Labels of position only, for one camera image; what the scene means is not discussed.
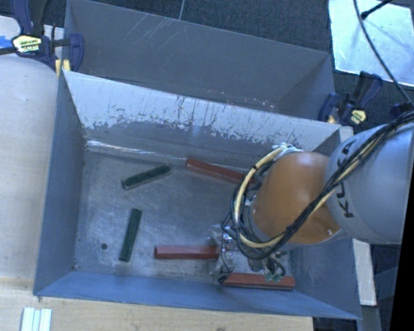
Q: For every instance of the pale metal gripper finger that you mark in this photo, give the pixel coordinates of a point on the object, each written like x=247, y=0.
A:
x=216, y=235
x=219, y=271

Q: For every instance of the red-brown flat block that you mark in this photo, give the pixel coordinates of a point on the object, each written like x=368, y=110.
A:
x=255, y=281
x=214, y=170
x=186, y=252

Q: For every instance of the grey metal bin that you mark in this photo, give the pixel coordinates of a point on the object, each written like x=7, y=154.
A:
x=169, y=209

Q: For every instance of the dark green flat block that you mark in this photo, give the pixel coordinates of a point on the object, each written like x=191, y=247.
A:
x=146, y=177
x=130, y=235

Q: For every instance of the pale wood board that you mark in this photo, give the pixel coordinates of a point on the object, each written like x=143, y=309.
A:
x=9, y=170

